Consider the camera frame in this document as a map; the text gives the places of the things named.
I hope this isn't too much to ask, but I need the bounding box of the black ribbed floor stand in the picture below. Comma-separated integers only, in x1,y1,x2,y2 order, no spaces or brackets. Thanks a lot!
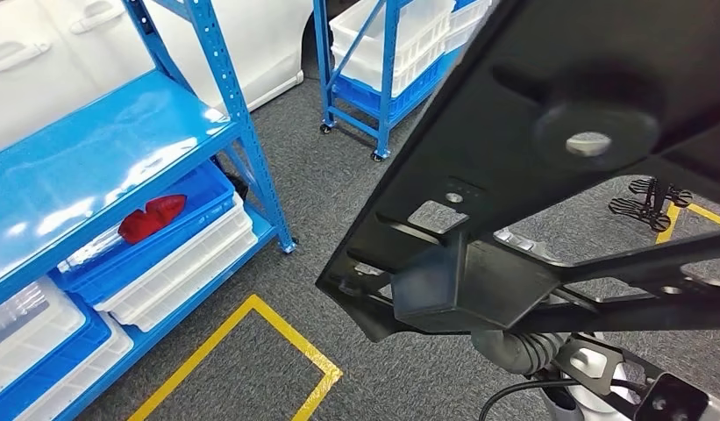
608,176,695,233

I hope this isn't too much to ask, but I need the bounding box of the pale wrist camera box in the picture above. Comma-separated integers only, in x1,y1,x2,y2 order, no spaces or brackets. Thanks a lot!
641,371,720,421

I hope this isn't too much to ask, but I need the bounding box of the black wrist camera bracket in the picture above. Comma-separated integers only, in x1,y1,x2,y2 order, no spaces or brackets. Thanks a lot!
553,337,663,410

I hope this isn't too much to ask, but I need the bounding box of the blue plastic crate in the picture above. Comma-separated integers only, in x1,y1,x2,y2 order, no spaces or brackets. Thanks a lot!
0,310,114,421
333,54,449,121
50,162,238,307

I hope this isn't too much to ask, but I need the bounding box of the black plastic plate frame part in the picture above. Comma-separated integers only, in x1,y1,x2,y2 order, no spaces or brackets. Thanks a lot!
316,0,720,344

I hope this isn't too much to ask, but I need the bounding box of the black camera cable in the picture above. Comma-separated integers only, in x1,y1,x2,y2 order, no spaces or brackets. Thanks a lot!
478,377,645,421

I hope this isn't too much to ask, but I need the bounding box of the blue rack on casters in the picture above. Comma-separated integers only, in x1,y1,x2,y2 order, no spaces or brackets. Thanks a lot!
311,0,495,162

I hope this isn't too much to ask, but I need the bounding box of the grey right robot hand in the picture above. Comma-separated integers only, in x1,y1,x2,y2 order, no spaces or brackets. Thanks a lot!
471,331,516,375

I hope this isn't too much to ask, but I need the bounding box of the blue steel shelf rack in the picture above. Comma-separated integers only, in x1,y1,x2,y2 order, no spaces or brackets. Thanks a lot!
0,0,298,421

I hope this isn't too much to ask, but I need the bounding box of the yellow floor tape square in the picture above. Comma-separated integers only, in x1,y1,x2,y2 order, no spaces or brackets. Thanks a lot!
655,202,720,246

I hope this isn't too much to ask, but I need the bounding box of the white car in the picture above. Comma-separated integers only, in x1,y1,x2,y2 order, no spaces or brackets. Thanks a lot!
0,0,314,155

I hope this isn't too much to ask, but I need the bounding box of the red plastic part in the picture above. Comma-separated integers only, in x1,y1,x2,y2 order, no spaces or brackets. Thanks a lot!
118,194,188,246

